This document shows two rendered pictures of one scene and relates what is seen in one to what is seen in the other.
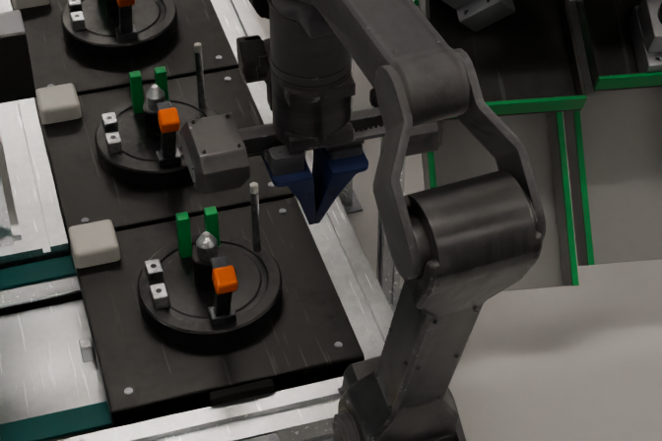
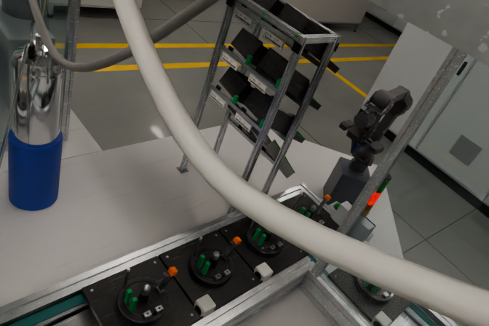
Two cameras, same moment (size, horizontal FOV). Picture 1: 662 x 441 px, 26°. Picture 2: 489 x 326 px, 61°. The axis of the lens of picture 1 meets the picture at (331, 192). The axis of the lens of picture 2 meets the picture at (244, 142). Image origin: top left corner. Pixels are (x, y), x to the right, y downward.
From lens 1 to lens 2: 2.24 m
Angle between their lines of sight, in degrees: 91
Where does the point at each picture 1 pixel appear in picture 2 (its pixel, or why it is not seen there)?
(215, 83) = (229, 233)
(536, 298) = not seen: hidden behind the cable
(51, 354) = not seen: hidden behind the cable
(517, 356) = (260, 185)
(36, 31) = (225, 295)
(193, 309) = (318, 217)
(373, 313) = (289, 192)
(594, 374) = (257, 173)
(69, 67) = (240, 276)
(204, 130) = (378, 145)
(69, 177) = (288, 260)
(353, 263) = (278, 197)
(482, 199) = not seen: hidden behind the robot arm
